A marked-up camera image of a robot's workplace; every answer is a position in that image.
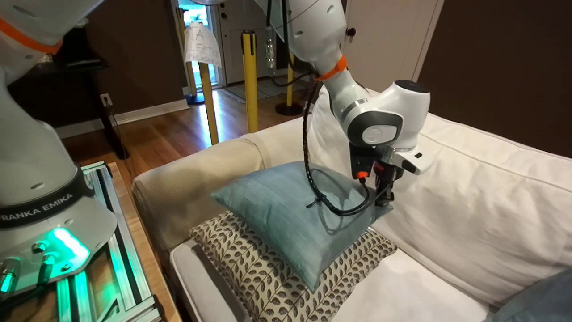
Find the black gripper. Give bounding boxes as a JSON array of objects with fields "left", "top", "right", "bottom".
[{"left": 371, "top": 156, "right": 403, "bottom": 209}]

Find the large teal silk pillow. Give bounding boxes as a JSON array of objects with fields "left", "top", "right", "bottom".
[{"left": 212, "top": 159, "right": 396, "bottom": 293}]

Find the leaf pattern pillow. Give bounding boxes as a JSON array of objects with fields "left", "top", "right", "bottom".
[{"left": 188, "top": 209, "right": 401, "bottom": 322}]

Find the white sofa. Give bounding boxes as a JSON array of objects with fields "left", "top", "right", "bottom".
[{"left": 131, "top": 88, "right": 572, "bottom": 322}]

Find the white sofa back cushion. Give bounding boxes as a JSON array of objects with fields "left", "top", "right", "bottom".
[{"left": 306, "top": 88, "right": 572, "bottom": 309}]

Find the white sofa seat cushion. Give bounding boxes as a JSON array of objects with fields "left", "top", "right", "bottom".
[{"left": 169, "top": 234, "right": 498, "bottom": 322}]

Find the grey door mat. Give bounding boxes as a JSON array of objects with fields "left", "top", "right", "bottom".
[{"left": 224, "top": 73, "right": 312, "bottom": 104}]

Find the small teal silk pillow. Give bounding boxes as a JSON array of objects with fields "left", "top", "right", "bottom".
[{"left": 491, "top": 266, "right": 572, "bottom": 322}]

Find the white entrance door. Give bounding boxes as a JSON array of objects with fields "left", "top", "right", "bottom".
[{"left": 215, "top": 0, "right": 283, "bottom": 86}]

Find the white paper sign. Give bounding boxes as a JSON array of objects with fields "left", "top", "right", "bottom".
[{"left": 181, "top": 20, "right": 224, "bottom": 68}]

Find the black side table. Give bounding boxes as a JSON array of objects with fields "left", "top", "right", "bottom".
[{"left": 8, "top": 25, "right": 131, "bottom": 161}]

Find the yellow post with black base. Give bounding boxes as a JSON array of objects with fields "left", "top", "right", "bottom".
[{"left": 274, "top": 55, "right": 308, "bottom": 118}]

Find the yellow post with blue base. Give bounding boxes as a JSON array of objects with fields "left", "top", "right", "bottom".
[{"left": 174, "top": 5, "right": 208, "bottom": 107}]

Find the aluminium mounting frame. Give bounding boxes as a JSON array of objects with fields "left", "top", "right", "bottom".
[{"left": 0, "top": 159, "right": 169, "bottom": 322}]

